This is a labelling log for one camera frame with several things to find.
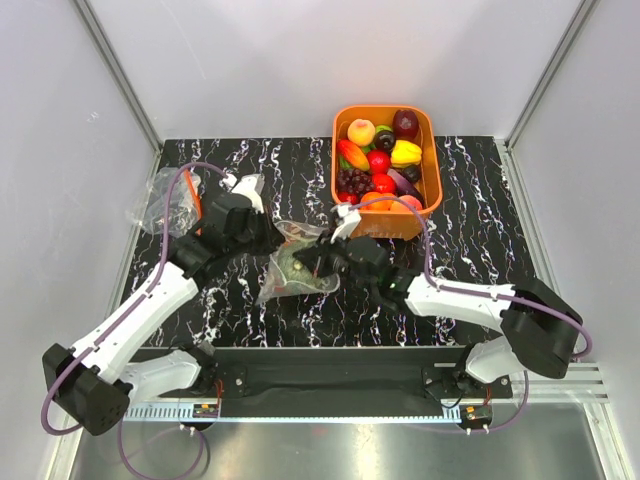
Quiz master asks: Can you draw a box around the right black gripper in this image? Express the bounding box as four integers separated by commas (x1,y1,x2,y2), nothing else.
295,228,376,295

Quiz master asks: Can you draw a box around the green netted melon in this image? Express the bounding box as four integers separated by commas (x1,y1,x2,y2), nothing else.
272,241,332,296

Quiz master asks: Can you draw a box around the polka dot zip bag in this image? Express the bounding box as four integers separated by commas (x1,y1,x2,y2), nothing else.
256,220,340,305

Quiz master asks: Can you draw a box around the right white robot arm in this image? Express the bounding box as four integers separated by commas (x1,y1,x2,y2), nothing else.
294,237,582,397

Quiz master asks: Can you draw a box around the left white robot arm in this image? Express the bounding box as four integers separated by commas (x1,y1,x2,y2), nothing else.
41,179,284,436

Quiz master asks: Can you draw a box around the crumpled orange zip bag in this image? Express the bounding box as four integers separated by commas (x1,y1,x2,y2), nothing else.
126,167,202,240

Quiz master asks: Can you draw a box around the small red cherry fruit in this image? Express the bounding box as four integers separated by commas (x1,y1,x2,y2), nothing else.
337,192,359,205

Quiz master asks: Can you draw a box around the orange tangerine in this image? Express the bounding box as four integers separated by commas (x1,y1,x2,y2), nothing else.
359,191,395,212

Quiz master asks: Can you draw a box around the purple grape bunch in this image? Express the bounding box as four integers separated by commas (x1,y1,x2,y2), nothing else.
336,169,375,197

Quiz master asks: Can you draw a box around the red tomato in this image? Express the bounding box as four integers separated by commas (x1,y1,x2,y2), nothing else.
371,173,397,194

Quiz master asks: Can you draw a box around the red yellow mango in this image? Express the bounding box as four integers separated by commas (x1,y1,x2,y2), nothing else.
336,139,370,172

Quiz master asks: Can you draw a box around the pink orange peach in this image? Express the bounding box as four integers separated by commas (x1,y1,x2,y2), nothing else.
395,195,423,211

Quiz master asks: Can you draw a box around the purple eggplant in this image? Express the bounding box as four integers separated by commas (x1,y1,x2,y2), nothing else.
387,169,426,208

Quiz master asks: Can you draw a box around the orange plastic basket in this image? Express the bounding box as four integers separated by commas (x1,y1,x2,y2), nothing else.
331,105,443,240

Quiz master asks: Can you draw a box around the yellow red peach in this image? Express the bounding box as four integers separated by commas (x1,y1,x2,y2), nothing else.
347,119,376,147

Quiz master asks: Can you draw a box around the dark purple plum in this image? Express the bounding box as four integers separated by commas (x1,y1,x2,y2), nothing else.
374,129,396,153

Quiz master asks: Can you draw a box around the yellow bell pepper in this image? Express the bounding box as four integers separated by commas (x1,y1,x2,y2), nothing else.
391,140,423,169

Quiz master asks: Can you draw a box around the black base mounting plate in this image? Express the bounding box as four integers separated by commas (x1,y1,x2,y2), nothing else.
150,347,513,422

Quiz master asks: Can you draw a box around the dark red apple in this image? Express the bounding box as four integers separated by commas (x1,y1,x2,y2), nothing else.
392,109,420,141

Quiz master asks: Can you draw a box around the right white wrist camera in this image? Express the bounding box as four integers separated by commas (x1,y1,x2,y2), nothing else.
330,203,361,243

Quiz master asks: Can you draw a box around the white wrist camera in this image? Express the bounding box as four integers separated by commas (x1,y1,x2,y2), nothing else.
231,174,264,213
330,203,361,243

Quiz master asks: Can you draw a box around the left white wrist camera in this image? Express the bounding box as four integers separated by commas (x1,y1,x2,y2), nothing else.
231,174,264,213

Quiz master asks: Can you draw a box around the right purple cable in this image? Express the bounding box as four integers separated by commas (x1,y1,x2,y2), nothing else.
344,196,595,359

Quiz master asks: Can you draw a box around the purple cable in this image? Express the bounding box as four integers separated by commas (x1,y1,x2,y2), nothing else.
344,196,595,359
40,162,236,437

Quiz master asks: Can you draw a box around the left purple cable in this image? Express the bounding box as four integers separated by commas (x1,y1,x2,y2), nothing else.
40,162,236,437

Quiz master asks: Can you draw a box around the white slotted cable duct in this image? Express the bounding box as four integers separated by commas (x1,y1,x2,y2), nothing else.
124,402,220,423

